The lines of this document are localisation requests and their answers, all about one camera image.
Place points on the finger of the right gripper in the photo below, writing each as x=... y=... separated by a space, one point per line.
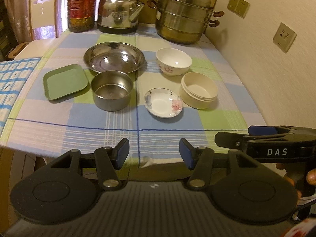
x=273 y=130
x=239 y=141

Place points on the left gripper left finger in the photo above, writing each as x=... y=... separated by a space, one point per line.
x=108 y=160

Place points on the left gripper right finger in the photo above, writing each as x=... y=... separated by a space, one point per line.
x=198 y=160

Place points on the cream plastic bowl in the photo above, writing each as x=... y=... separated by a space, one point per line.
x=197 y=90

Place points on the small floral saucer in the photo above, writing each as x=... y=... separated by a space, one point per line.
x=163 y=103

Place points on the small steel pot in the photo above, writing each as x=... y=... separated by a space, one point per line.
x=111 y=90

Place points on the green square plate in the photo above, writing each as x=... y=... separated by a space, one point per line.
x=64 y=81

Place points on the white floral bowl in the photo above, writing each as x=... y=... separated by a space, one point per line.
x=173 y=62

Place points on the person's right hand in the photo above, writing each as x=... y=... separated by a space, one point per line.
x=297 y=175

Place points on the checked tablecloth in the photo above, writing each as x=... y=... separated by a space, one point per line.
x=48 y=129

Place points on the large steel dish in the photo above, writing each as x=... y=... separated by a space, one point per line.
x=114 y=56

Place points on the blue grid cloth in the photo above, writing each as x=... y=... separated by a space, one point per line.
x=13 y=76

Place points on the stacked steel steamer pot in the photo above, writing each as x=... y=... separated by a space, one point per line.
x=183 y=21

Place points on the stainless steel kettle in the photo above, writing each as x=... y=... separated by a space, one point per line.
x=119 y=16

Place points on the white wooden chair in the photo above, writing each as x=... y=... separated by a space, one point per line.
x=42 y=13

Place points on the cooking oil bottle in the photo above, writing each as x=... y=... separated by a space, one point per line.
x=81 y=15

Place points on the wall socket plate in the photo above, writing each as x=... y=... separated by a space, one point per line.
x=284 y=37

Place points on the double wall switch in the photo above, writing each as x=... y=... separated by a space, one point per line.
x=239 y=7

